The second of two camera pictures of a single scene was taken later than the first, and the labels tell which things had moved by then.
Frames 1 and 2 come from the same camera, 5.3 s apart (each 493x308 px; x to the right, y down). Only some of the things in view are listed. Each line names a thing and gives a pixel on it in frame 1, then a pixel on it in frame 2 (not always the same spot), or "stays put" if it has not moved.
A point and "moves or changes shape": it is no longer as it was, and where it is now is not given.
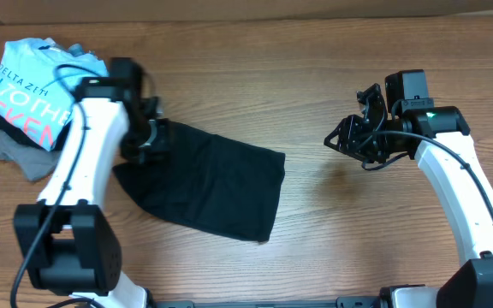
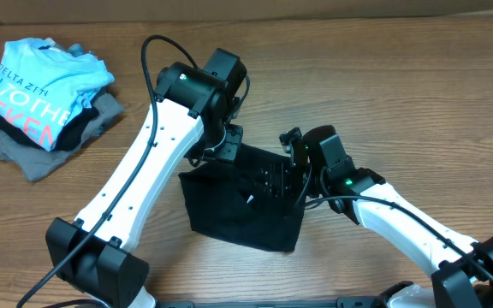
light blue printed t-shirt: (34, 91) stays put
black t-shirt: (212, 183) moves or changes shape
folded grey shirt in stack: (37, 163) stays put
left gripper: (161, 145) → (229, 151)
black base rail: (340, 302) stays put
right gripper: (349, 127) → (276, 175)
